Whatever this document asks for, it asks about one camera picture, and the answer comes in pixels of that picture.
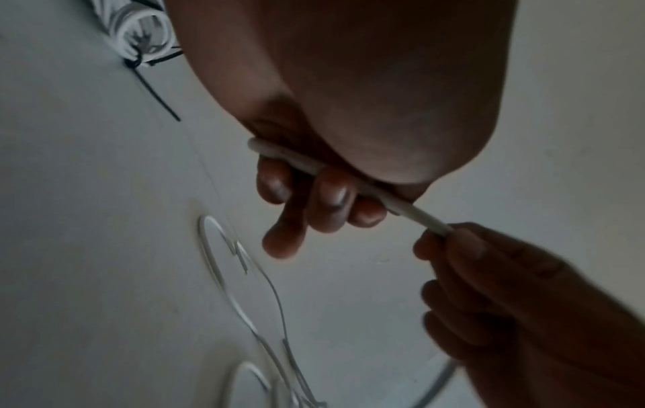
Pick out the thin white wire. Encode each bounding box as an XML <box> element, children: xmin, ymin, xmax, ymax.
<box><xmin>198</xmin><ymin>214</ymin><xmax>326</xmax><ymax>408</ymax></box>

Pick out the coiled white cable bundle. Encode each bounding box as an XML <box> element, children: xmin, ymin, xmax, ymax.
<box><xmin>89</xmin><ymin>0</ymin><xmax>175</xmax><ymax>68</ymax></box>

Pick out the person's left hand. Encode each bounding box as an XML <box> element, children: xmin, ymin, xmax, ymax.
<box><xmin>163</xmin><ymin>0</ymin><xmax>520</xmax><ymax>260</ymax></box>

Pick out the white cable loop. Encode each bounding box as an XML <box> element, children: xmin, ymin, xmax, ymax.
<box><xmin>220</xmin><ymin>359</ymin><xmax>460</xmax><ymax>408</ymax></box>

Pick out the person's right hand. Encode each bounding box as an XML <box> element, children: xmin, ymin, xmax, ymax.
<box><xmin>413</xmin><ymin>222</ymin><xmax>645</xmax><ymax>408</ymax></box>

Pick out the black cable tie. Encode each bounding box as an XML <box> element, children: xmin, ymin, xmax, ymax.
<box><xmin>122</xmin><ymin>46</ymin><xmax>183</xmax><ymax>123</ymax></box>

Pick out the thick white cable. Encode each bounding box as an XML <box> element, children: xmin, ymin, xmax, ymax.
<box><xmin>247</xmin><ymin>136</ymin><xmax>456</xmax><ymax>239</ymax></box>

